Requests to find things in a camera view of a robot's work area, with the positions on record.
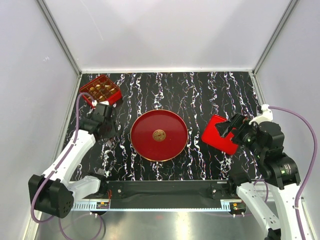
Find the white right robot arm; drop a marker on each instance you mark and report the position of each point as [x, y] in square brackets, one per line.
[265, 139]

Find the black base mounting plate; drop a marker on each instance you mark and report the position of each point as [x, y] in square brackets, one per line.
[166, 194]

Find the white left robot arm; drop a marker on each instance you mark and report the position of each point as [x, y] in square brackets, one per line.
[65, 170]

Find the aluminium frame rail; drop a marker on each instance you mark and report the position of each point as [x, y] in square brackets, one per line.
[89, 204]

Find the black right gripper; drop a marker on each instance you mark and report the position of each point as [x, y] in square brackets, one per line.
[240, 122]

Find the red compartment chocolate box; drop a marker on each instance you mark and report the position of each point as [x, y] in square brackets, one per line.
[103, 94]

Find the red box lid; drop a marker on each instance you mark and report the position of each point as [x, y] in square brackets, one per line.
[212, 137]

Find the round red lacquer tray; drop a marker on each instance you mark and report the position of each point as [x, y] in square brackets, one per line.
[159, 135]

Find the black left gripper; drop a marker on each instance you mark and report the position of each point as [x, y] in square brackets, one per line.
[113, 131]

